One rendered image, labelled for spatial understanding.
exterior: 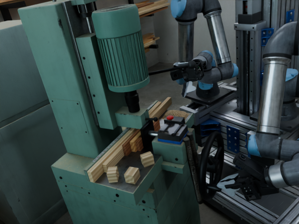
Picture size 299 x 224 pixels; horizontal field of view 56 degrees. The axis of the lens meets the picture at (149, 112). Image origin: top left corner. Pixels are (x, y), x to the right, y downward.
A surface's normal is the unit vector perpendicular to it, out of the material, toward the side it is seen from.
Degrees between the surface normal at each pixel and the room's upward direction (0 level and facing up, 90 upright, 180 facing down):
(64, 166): 0
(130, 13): 90
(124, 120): 90
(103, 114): 90
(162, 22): 90
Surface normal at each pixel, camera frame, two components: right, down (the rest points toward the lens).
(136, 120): -0.47, 0.47
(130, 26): 0.58, 0.29
